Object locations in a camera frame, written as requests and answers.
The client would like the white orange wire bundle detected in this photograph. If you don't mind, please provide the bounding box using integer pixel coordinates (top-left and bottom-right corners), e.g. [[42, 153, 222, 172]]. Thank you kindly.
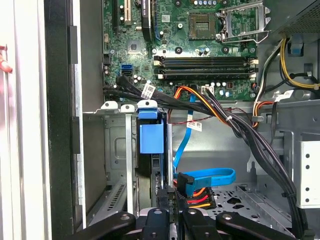
[[251, 44, 284, 129]]

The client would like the black open PC case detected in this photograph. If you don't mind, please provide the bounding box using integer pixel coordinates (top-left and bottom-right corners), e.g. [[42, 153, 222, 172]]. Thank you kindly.
[[43, 0, 320, 240]]

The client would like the CPU socket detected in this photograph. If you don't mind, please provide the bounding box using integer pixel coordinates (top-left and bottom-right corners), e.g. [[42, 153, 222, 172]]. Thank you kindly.
[[187, 12, 217, 41]]

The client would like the wire locking lever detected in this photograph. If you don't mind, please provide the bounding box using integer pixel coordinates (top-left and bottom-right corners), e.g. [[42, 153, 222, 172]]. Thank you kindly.
[[219, 29, 273, 45]]

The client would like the grey metal drive cage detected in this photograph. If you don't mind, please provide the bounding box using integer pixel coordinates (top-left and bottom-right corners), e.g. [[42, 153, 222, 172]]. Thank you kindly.
[[292, 129, 320, 210]]

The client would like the blue data wire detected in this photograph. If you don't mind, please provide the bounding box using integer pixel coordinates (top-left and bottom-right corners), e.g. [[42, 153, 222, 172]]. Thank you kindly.
[[173, 93, 238, 199]]

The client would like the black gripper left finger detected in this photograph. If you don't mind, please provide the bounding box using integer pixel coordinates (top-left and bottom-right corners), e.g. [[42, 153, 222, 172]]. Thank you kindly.
[[63, 188, 176, 240]]

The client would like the black graphics card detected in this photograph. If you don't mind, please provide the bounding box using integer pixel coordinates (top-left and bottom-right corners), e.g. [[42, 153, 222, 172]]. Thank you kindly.
[[139, 0, 154, 43]]

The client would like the person's left hand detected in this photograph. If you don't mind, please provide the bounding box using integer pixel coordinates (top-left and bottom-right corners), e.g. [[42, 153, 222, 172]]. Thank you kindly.
[[0, 44, 14, 75]]

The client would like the white expansion slot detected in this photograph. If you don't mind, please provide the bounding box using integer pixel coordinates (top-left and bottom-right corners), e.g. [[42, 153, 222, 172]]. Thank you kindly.
[[124, 0, 133, 26]]

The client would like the yellow black power cable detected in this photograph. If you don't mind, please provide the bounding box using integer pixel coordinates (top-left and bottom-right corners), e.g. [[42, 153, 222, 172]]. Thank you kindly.
[[279, 37, 320, 90]]

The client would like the metal socket cover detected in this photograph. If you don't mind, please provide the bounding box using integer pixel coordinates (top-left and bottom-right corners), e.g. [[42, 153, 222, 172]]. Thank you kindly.
[[220, 2, 273, 41]]

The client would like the orange red yellow power wire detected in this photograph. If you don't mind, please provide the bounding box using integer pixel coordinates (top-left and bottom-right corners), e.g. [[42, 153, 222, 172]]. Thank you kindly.
[[173, 85, 235, 210]]

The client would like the hard disk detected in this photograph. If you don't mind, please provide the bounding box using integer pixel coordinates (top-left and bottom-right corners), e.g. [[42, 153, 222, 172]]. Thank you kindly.
[[134, 99, 175, 208]]

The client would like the blue plastic cable clip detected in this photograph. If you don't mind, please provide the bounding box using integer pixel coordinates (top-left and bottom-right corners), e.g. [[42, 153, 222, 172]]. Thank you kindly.
[[289, 36, 305, 55]]

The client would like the green Dell motherboard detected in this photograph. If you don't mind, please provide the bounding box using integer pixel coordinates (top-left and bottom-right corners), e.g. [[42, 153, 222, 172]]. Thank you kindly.
[[102, 0, 258, 102]]

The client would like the black cable bundle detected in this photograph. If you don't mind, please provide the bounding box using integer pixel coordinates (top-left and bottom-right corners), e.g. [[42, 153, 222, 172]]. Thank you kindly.
[[103, 76, 311, 240]]

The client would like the grey metal disk bay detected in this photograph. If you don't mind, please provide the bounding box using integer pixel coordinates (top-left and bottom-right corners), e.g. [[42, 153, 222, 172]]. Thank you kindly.
[[82, 99, 176, 221]]

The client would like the black RAM slot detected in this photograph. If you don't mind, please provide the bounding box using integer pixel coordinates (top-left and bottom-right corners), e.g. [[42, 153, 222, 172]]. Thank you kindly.
[[152, 61, 258, 69], [155, 73, 258, 81], [152, 55, 258, 63], [154, 67, 258, 75]]

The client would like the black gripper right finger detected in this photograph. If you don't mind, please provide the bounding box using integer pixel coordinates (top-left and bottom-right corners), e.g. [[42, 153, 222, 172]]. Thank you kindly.
[[174, 190, 298, 240]]

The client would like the grey power supply unit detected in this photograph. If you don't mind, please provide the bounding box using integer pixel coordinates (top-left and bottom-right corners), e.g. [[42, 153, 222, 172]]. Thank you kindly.
[[264, 0, 320, 38]]

